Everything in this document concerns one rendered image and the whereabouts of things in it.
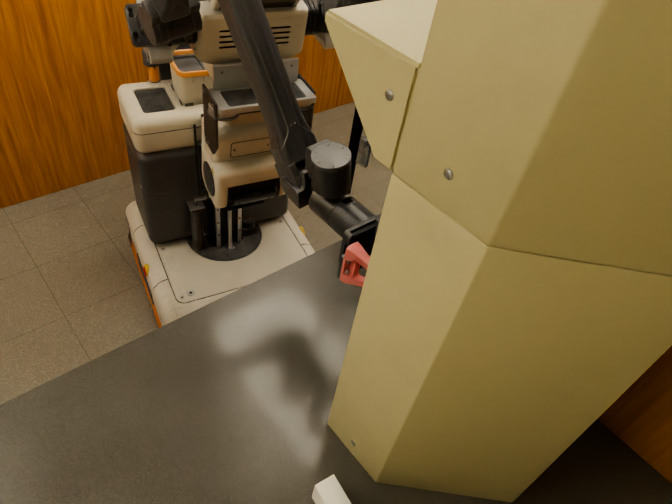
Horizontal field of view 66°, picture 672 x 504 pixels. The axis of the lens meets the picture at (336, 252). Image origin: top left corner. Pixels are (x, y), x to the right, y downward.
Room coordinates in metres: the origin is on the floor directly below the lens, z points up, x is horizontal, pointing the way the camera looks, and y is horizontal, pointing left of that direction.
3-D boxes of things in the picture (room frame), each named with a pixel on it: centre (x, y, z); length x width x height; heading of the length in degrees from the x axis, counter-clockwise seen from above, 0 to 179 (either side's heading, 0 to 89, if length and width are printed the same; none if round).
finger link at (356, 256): (0.50, -0.06, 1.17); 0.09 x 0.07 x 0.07; 47
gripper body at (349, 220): (0.58, -0.03, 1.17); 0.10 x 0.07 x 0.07; 137
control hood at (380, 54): (0.54, -0.10, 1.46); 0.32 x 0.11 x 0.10; 137
